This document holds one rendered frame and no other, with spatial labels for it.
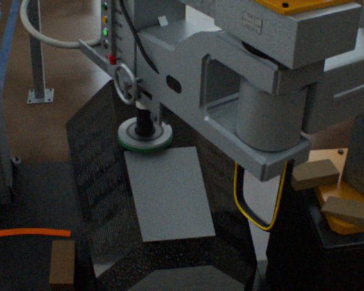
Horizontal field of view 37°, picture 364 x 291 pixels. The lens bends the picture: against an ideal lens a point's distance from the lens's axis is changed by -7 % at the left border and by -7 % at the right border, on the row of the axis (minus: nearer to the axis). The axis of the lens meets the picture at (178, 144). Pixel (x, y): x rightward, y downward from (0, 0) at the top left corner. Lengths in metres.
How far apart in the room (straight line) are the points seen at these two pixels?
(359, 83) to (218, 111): 0.45
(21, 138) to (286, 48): 2.80
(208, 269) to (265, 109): 0.65
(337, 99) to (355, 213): 0.60
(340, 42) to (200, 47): 0.43
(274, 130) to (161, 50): 0.49
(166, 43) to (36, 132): 2.24
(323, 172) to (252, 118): 0.77
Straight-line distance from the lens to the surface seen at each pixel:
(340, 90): 1.69
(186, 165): 2.23
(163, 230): 1.95
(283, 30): 1.33
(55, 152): 3.74
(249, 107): 1.56
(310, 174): 2.25
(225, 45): 1.56
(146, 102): 2.10
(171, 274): 1.93
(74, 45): 2.51
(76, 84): 4.46
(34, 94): 4.35
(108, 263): 2.01
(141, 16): 1.94
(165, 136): 2.28
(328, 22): 1.38
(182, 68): 1.76
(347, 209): 2.16
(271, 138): 1.58
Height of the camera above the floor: 2.18
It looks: 35 degrees down
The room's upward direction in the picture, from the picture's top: 2 degrees clockwise
